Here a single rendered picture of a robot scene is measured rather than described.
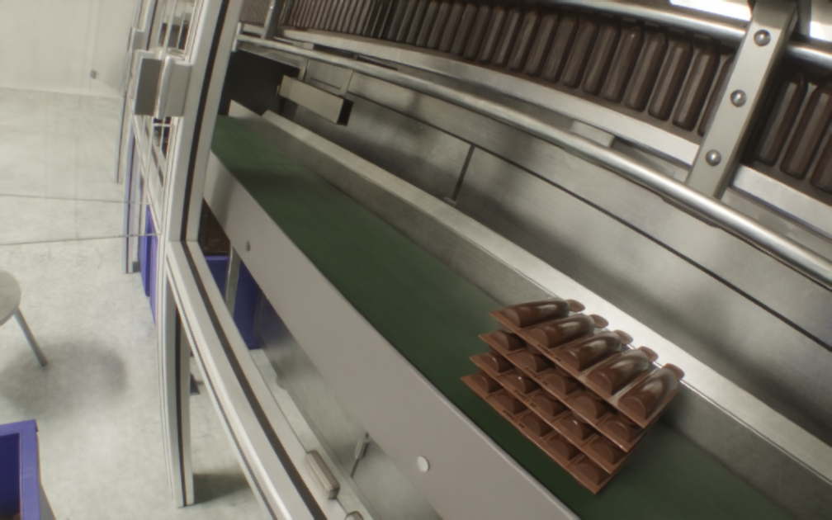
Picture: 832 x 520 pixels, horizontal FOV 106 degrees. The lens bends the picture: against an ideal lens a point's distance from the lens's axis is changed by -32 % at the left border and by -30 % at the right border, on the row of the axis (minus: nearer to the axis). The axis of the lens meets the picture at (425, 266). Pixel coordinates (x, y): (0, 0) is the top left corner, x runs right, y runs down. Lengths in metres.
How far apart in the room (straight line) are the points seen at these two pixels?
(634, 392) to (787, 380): 0.23
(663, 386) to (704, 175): 0.13
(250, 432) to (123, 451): 0.76
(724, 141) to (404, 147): 0.48
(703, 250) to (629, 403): 0.23
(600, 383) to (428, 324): 0.15
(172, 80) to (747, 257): 0.57
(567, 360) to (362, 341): 0.13
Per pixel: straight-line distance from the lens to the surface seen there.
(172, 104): 0.50
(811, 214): 0.30
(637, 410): 0.22
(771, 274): 0.41
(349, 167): 0.60
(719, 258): 0.42
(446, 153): 0.59
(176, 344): 0.65
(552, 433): 0.25
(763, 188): 0.30
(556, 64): 0.39
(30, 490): 0.52
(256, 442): 0.32
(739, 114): 0.29
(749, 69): 0.30
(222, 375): 0.37
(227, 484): 1.01
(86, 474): 1.05
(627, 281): 0.44
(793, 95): 0.33
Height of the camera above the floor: 0.84
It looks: 23 degrees down
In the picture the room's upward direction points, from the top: 20 degrees clockwise
